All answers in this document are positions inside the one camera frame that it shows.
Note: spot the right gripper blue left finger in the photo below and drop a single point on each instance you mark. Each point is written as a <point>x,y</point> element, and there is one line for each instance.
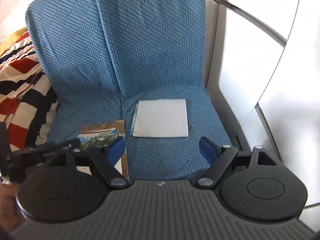
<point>105,159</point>

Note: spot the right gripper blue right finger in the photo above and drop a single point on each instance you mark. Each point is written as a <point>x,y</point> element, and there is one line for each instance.
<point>220,159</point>

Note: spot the landscape photo postcard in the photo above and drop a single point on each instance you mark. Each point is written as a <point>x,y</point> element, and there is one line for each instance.
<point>102,139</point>

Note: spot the white square card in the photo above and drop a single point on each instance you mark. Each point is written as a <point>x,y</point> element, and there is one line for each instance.
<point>162,118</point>

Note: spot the person's left hand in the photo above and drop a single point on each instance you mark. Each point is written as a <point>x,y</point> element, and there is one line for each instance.
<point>10,218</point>

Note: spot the brown patterned booklet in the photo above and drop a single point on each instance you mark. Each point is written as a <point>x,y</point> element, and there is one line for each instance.
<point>119,124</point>

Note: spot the red black striped blanket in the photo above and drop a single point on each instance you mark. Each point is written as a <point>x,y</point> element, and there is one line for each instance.
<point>28,102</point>

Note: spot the left blue textured chair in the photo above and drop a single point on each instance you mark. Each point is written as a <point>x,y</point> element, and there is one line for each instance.
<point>69,42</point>

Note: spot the blue textured chair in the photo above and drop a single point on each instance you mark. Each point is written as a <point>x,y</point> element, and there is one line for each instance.
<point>69,42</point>
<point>157,51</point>

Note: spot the yellow pillow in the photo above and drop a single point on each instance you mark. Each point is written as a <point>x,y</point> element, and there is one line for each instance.
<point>6,43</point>

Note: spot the right blue textured chair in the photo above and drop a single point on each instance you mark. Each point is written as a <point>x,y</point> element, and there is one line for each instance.
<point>157,51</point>

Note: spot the grey metal rail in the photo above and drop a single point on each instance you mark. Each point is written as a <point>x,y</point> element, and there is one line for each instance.
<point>255,21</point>

